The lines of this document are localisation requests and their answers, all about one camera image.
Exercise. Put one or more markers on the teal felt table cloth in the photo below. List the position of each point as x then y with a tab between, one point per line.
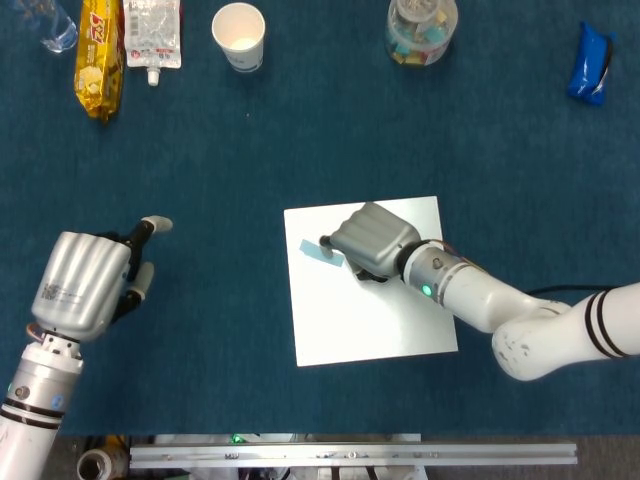
320	150

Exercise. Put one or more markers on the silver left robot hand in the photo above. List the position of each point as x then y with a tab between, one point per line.
80	285

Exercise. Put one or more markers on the clear jar with candies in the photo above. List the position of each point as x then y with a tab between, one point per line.
420	45

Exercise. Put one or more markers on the white spouted drink pouch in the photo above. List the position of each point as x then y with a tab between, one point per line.
150	40

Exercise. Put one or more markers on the gold snack bag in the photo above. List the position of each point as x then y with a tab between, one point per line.
97	75

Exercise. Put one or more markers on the clear plastic water bottle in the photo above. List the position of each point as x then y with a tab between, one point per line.
62	35

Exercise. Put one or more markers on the blue plastic packet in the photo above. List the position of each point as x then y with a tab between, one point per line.
587	65

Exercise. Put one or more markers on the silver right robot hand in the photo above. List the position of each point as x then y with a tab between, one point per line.
375	235

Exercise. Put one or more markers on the light blue paper strip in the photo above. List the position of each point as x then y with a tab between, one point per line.
310	248

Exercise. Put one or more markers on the yellow object under table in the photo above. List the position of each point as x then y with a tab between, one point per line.
115	442

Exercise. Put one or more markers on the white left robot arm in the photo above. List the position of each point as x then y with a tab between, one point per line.
35	400

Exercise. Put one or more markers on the aluminium profile rail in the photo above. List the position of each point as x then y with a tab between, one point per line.
350	455

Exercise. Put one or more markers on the white paper cup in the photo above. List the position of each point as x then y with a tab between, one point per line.
240	45

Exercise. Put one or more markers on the white paper sheet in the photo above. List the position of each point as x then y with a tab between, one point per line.
350	320

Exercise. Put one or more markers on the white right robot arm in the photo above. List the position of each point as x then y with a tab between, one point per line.
500	305

